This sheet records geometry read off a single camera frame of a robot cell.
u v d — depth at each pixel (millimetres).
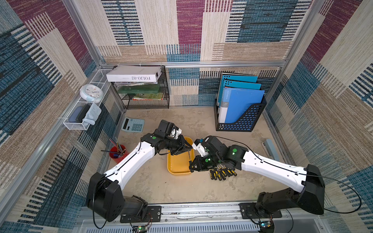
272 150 959
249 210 736
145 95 1019
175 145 686
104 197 401
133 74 805
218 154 557
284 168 445
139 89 942
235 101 902
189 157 733
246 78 1013
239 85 939
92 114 677
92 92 747
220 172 869
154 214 733
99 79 915
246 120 961
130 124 1074
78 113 650
